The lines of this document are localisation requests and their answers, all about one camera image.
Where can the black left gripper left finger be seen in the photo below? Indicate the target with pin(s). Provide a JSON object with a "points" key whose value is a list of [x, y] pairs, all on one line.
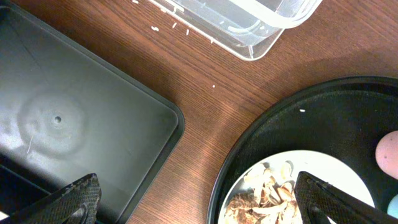
{"points": [[76, 203]]}

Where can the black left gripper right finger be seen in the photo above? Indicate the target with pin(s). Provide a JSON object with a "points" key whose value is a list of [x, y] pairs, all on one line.
{"points": [[320, 202]]}

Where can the grey round plate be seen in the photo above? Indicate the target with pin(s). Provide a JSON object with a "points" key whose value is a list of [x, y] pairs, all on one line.
{"points": [[335, 174]]}

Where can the food scraps and rice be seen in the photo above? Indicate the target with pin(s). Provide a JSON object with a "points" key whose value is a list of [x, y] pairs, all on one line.
{"points": [[270, 198]]}

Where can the light blue plastic cup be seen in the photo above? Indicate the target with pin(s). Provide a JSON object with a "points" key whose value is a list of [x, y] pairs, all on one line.
{"points": [[392, 208]]}

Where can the pink plastic cup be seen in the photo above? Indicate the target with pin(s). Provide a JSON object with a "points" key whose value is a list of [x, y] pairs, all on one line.
{"points": [[386, 154]]}

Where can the black rectangular waste tray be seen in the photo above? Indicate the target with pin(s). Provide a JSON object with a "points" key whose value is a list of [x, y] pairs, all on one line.
{"points": [[66, 113]]}

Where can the clear plastic waste bin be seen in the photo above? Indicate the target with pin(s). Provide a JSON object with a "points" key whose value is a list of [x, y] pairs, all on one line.
{"points": [[245, 28]]}

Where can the round black serving tray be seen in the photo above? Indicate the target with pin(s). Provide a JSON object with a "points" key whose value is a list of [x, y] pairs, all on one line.
{"points": [[344, 118]]}

